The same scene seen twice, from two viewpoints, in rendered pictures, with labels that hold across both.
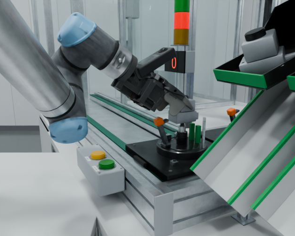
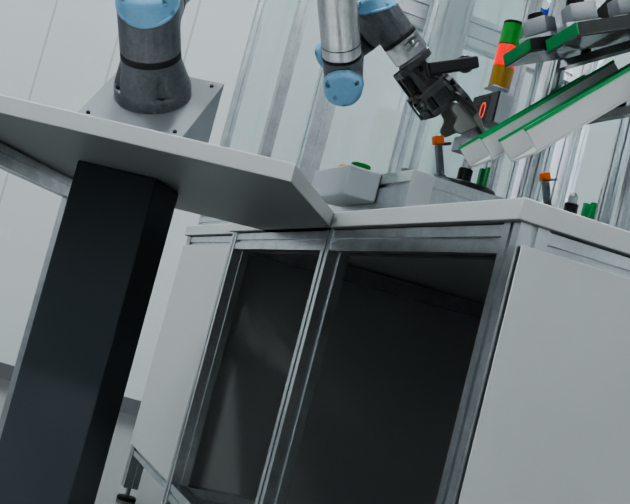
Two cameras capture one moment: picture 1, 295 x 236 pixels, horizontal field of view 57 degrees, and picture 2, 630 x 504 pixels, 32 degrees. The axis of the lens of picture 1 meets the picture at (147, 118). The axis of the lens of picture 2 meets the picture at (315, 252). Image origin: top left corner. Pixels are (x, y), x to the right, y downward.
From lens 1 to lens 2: 163 cm
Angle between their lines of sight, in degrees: 21
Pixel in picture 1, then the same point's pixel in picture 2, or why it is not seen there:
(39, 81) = (346, 15)
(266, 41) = (540, 19)
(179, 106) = (468, 123)
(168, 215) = (422, 200)
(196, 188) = (462, 189)
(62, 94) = (355, 40)
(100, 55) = (394, 31)
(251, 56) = (528, 32)
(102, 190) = (349, 186)
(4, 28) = not seen: outside the picture
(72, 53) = (366, 22)
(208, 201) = not seen: hidden behind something
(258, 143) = not seen: hidden behind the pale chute
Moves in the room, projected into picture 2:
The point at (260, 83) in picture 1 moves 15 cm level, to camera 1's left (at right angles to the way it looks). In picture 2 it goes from (527, 47) to (442, 29)
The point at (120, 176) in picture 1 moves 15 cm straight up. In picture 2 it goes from (374, 180) to (393, 106)
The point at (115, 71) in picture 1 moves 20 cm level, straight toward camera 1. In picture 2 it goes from (404, 54) to (410, 23)
